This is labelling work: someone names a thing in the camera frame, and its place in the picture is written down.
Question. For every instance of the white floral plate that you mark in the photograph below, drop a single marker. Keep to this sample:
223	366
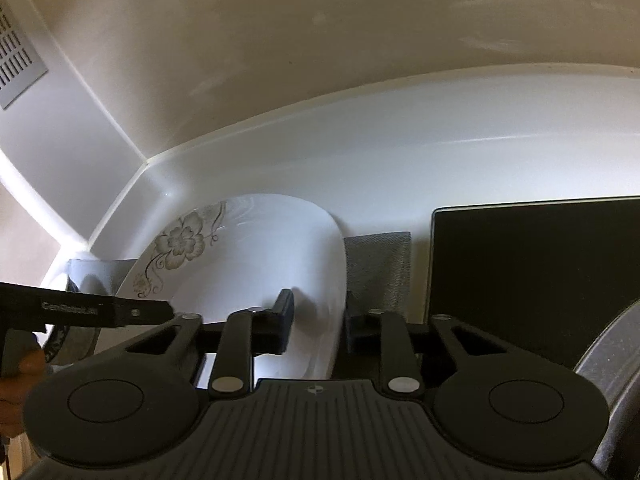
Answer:
240	270

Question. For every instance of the person's left hand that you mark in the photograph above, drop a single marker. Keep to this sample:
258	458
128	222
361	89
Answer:
12	405

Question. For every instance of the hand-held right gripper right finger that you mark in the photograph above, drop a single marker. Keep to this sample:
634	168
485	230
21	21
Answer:
356	327

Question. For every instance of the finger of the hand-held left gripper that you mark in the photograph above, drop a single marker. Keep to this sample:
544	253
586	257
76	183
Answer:
145	311

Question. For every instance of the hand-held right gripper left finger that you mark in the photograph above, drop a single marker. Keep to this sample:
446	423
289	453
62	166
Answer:
283	322

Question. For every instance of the grey vent grille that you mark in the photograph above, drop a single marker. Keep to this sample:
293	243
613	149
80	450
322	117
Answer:
15	60

